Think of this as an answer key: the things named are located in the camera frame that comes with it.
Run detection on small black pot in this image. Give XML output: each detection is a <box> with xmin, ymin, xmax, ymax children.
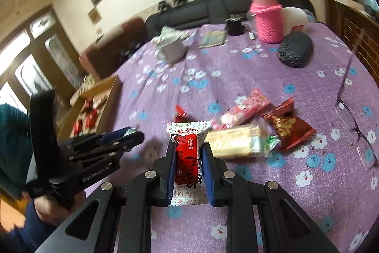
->
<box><xmin>223</xmin><ymin>14</ymin><xmax>246</xmax><ymax>37</ymax></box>

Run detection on beige long wafer packet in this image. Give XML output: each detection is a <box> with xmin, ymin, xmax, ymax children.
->
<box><xmin>204</xmin><ymin>124</ymin><xmax>267</xmax><ymax>159</ymax></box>

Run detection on small dark red gold-print packet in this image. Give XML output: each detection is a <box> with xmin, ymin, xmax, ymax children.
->
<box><xmin>261</xmin><ymin>98</ymin><xmax>317</xmax><ymax>154</ymax></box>

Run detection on wooden cabinet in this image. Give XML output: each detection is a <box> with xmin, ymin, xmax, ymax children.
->
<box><xmin>329</xmin><ymin>0</ymin><xmax>379</xmax><ymax>78</ymax></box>

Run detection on black glasses case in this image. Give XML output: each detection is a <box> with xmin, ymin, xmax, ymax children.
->
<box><xmin>277</xmin><ymin>33</ymin><xmax>314</xmax><ymax>68</ymax></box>

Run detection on white mug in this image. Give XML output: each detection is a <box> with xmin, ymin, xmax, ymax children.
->
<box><xmin>154</xmin><ymin>34</ymin><xmax>188</xmax><ymax>64</ymax></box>

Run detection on white crumpled cloth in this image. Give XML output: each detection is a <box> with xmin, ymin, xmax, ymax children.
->
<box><xmin>151</xmin><ymin>26</ymin><xmax>190</xmax><ymax>44</ymax></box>

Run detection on person's left hand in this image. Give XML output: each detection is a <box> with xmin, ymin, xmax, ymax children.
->
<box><xmin>33</xmin><ymin>192</ymin><xmax>87</xmax><ymax>227</ymax></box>

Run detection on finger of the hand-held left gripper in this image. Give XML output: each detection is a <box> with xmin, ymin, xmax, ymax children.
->
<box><xmin>67</xmin><ymin>126</ymin><xmax>139</xmax><ymax>153</ymax></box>
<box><xmin>70</xmin><ymin>131</ymin><xmax>145</xmax><ymax>171</ymax></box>

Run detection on green booklet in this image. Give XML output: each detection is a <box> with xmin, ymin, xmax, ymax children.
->
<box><xmin>199</xmin><ymin>30</ymin><xmax>228</xmax><ymax>49</ymax></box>

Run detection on clear glass cup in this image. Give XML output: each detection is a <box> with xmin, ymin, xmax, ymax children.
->
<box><xmin>246</xmin><ymin>10</ymin><xmax>258</xmax><ymax>31</ymax></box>

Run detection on pile of mixed snacks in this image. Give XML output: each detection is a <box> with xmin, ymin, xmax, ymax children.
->
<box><xmin>72</xmin><ymin>81</ymin><xmax>110</xmax><ymax>136</ymax></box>

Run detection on small red snack packet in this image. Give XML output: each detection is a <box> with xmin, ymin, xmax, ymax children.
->
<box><xmin>174</xmin><ymin>105</ymin><xmax>190</xmax><ymax>123</ymax></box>

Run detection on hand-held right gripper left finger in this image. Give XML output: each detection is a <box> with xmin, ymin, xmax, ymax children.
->
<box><xmin>36</xmin><ymin>141</ymin><xmax>178</xmax><ymax>253</ymax></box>

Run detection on person's dark blue clothing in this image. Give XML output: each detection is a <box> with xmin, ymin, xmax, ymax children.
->
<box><xmin>18</xmin><ymin>202</ymin><xmax>68</xmax><ymax>253</ymax></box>

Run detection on wooden glazed door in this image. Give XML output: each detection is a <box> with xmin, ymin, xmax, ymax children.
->
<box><xmin>0</xmin><ymin>5</ymin><xmax>86</xmax><ymax>111</ymax></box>

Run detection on pink snack packet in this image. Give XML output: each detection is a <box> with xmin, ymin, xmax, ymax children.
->
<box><xmin>210</xmin><ymin>88</ymin><xmax>274</xmax><ymax>130</ymax></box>

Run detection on pink knit-sleeved thermos bottle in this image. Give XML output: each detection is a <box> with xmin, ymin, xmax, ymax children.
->
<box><xmin>248</xmin><ymin>0</ymin><xmax>283</xmax><ymax>44</ymax></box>

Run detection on shallow cardboard box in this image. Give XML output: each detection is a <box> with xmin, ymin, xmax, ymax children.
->
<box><xmin>58</xmin><ymin>75</ymin><xmax>123</xmax><ymax>141</ymax></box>

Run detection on green twist-wrapped candy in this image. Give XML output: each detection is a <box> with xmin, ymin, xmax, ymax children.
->
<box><xmin>261</xmin><ymin>134</ymin><xmax>280</xmax><ymax>153</ymax></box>

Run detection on white rounded container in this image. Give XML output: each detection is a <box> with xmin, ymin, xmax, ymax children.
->
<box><xmin>280</xmin><ymin>7</ymin><xmax>308</xmax><ymax>34</ymax></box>

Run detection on brown armchair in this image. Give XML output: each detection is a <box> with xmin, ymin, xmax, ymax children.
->
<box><xmin>79</xmin><ymin>17</ymin><xmax>149</xmax><ymax>82</ymax></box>

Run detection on black leather sofa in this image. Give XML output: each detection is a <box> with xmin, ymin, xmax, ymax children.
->
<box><xmin>145</xmin><ymin>0</ymin><xmax>316</xmax><ymax>43</ymax></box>

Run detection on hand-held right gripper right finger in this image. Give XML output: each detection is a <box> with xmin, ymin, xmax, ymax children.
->
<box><xmin>201</xmin><ymin>141</ymin><xmax>341</xmax><ymax>253</ymax></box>

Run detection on purple floral tablecloth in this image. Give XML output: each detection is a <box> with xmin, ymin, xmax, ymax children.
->
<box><xmin>86</xmin><ymin>21</ymin><xmax>379</xmax><ymax>253</ymax></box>

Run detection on person's teal-sleeved left forearm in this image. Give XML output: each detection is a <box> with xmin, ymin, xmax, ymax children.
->
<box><xmin>0</xmin><ymin>103</ymin><xmax>37</xmax><ymax>197</ymax></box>

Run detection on purple-framed eyeglasses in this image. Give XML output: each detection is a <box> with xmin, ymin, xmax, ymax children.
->
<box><xmin>334</xmin><ymin>29</ymin><xmax>378</xmax><ymax>169</ymax></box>

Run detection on small wall plaque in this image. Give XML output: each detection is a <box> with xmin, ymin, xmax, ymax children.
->
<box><xmin>88</xmin><ymin>7</ymin><xmax>99</xmax><ymax>25</ymax></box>

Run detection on white and red snack packet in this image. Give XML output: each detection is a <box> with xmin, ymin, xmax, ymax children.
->
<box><xmin>166</xmin><ymin>120</ymin><xmax>211</xmax><ymax>207</ymax></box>

